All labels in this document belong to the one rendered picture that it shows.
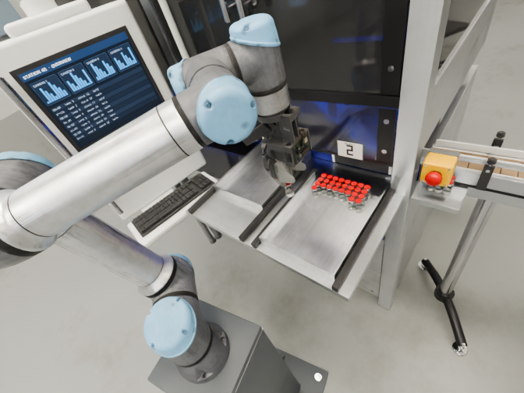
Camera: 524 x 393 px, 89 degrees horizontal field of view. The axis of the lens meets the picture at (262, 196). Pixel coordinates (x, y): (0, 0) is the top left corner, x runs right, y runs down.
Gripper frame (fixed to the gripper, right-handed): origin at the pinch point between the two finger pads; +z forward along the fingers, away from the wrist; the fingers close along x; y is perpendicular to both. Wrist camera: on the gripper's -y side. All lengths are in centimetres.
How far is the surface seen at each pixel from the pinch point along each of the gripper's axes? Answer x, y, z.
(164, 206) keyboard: -11, -68, 30
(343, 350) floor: -4, 11, 113
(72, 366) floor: -103, -122, 111
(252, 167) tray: 22, -39, 25
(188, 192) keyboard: 1, -64, 30
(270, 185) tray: 16.1, -24.0, 25.4
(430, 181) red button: 25.9, 27.8, 14.1
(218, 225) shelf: -9.3, -29.6, 25.0
